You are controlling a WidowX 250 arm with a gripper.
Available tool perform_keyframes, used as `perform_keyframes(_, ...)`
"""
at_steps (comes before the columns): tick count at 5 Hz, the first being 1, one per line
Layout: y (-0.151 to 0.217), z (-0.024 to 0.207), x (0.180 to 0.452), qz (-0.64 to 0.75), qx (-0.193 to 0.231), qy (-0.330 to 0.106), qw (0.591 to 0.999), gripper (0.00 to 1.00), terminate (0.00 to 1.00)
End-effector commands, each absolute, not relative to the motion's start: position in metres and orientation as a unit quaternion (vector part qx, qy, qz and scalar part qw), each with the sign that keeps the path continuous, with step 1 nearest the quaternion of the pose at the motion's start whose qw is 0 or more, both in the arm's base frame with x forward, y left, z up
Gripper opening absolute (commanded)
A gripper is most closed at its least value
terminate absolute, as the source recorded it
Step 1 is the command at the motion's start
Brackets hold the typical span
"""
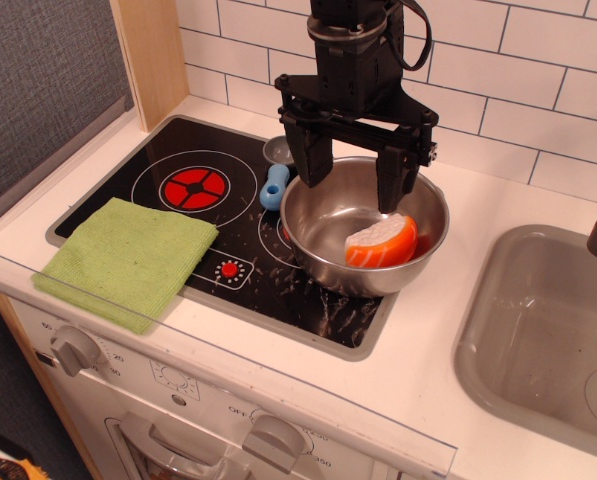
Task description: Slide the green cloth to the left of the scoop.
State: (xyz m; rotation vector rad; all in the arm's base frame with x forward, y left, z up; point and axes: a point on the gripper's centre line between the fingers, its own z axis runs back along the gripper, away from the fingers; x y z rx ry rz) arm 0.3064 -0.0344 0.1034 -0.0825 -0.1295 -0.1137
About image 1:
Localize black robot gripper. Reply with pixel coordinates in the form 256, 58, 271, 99
275, 35, 438, 213

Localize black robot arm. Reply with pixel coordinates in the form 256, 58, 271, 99
275, 1, 439, 213

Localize blue spoon with grey bowl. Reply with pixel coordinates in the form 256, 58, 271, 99
259, 136, 295, 211

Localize green microfiber cloth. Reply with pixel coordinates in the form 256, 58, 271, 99
32, 198, 218, 334

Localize stainless steel bowl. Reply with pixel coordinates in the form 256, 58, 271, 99
280, 157, 449, 297

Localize orange white salmon sushi toy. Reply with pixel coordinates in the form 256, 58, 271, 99
345, 214, 418, 269

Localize black toy stove top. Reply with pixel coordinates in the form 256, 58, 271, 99
45, 114, 400, 363

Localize grey toy sink basin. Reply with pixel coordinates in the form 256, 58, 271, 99
455, 225, 597, 456

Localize grey right oven knob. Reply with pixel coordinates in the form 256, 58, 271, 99
242, 415, 306, 474

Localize grey oven knob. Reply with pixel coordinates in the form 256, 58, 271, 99
242, 415, 306, 474
50, 326, 100, 377

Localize white toy oven front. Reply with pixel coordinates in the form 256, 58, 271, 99
12, 301, 456, 479

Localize grey left oven knob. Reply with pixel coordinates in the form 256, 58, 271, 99
50, 326, 100, 377

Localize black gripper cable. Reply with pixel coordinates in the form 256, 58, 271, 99
385, 0, 433, 72

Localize light wooden side post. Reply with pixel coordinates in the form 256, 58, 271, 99
110, 0, 189, 132

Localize grey oven door handle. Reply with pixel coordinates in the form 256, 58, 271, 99
119, 413, 251, 479

